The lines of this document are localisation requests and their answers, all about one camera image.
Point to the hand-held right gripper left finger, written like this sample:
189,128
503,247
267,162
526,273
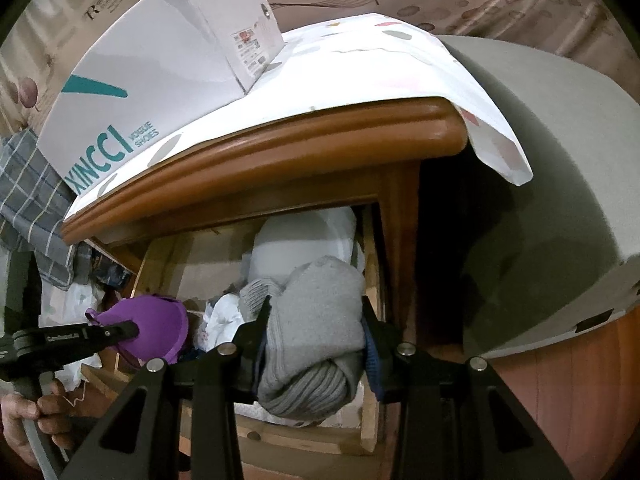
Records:
250,340

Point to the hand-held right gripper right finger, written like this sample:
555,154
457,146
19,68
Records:
377,360

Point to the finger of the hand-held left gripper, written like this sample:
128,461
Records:
115,333

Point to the white floral underwear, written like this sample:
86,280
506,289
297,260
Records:
225,317

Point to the purple bra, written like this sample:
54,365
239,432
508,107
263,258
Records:
155,320

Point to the grey knit garment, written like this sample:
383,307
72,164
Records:
310,320

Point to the wooden drawer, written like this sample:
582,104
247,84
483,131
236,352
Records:
210,270

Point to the white garment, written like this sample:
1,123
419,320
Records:
295,250

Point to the white cardboard shoe box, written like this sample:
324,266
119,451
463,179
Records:
150,60

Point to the person's left hand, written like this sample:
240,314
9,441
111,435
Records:
50,402

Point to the white plastic sheet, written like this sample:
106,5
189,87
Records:
60,305

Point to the dark blue patterned bag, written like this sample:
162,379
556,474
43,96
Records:
107,272

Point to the grey plaid cloth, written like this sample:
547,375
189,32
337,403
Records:
30,195

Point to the brown wooden nightstand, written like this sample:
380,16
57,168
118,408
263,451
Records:
300,140

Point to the grey mattress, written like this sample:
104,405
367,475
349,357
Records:
550,185

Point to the white spotted cloth cover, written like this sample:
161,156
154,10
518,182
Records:
375,60

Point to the wooden bed frame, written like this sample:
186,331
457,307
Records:
575,410

